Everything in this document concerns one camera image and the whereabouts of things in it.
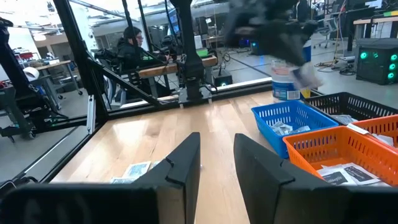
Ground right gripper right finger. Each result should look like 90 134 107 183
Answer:
233 133 348 224

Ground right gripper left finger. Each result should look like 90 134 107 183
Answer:
133 132 201 224

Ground white text packet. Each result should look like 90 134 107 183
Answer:
109 176 135 185

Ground white packet with black square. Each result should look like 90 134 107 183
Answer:
341 163 382 186
317 167 355 187

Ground blue lit box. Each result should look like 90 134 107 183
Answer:
250 40 265 56

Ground blue plastic basket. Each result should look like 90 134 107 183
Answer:
251 99 340 159

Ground grey office chair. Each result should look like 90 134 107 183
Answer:
313 17 340 50

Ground white wipes canister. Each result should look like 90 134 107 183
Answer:
270 40 312 103

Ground black box coloured light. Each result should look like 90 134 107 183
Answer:
213 68 233 87

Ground orange plastic basket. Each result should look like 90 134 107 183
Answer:
348 114 398 147
283 124 398 187

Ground black plastic basket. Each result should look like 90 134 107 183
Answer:
303 91 398 126

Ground black computer green lights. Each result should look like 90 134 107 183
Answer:
356 38 398 86

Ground person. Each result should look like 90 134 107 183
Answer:
116 26 170 97

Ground wooden grey-legged table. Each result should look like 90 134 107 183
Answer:
34 60 83 96

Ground white paper roll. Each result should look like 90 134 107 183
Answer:
23 67 40 82

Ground black covered stand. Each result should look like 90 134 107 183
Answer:
0 17 30 94

